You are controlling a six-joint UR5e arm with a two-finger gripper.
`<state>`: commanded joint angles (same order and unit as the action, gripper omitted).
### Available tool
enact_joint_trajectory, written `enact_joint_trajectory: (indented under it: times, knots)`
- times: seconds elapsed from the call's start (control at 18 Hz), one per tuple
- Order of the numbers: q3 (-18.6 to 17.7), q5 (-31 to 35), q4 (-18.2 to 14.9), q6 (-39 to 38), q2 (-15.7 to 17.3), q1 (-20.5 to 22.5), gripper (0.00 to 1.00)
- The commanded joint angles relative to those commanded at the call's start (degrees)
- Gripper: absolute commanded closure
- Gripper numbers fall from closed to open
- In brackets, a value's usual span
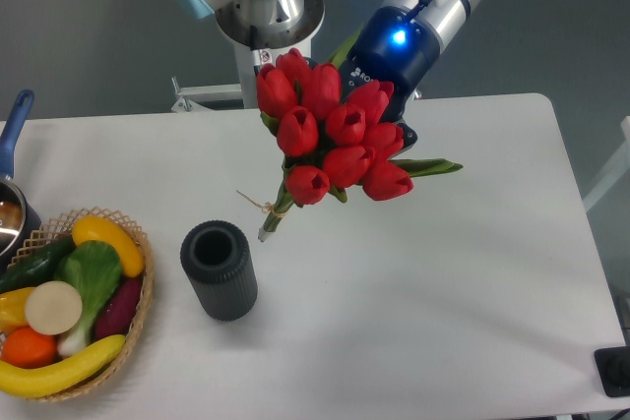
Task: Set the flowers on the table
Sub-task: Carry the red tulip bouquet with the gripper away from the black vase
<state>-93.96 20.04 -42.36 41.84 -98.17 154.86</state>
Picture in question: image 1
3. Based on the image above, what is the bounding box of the woven wicker basket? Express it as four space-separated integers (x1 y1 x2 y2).
1 208 155 401

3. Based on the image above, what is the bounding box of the red tulip bouquet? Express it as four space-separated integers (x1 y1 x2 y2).
256 34 463 241

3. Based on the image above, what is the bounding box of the green cucumber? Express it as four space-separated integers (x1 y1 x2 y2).
1 235 75 293

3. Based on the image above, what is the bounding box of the green bok choy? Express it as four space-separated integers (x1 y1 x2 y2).
54 241 122 358

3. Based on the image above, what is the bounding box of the white frame at right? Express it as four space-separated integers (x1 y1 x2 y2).
582 116 629 212

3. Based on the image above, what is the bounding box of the dark grey ribbed vase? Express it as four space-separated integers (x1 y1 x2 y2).
180 220 258 322

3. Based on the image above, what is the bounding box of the yellow bell pepper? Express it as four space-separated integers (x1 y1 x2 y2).
0 287 34 334

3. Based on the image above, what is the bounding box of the yellow squash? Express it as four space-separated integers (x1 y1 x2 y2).
71 214 145 278

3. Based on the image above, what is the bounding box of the purple sweet potato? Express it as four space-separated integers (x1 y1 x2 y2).
94 278 142 340

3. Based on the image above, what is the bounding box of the blue handled saucepan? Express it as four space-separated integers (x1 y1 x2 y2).
1 90 41 272

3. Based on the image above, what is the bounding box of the black device at edge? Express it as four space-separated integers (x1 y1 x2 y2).
594 346 629 398

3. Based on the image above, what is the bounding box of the orange fruit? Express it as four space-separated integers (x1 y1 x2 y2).
1 327 57 369

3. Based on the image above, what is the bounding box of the yellow banana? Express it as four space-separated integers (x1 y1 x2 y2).
1 334 126 399

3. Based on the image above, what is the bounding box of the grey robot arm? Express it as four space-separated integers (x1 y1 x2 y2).
175 0 481 124

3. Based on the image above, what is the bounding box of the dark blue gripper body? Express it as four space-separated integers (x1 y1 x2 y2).
341 6 440 122

